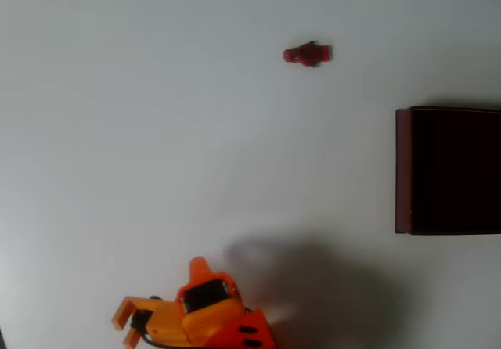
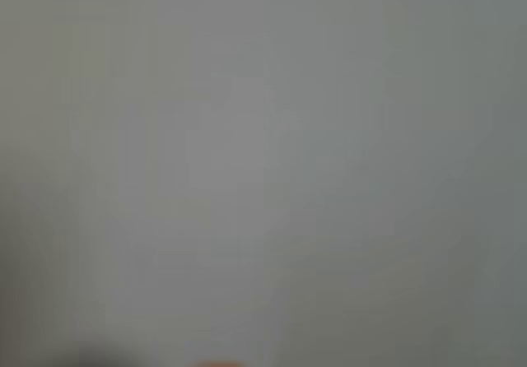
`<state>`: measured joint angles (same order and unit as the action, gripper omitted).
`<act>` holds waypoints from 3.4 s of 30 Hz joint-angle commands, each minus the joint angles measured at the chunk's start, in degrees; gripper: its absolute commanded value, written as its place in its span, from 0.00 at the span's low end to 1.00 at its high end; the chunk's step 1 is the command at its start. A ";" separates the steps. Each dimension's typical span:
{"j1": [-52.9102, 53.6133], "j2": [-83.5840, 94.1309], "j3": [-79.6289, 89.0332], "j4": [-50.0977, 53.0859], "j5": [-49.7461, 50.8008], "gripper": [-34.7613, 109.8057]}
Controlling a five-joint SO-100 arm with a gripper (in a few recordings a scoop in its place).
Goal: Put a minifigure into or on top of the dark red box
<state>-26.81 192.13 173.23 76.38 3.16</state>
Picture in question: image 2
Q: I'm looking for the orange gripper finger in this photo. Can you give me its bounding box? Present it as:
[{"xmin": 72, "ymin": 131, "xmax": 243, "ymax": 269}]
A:
[{"xmin": 192, "ymin": 359, "xmax": 250, "ymax": 367}]

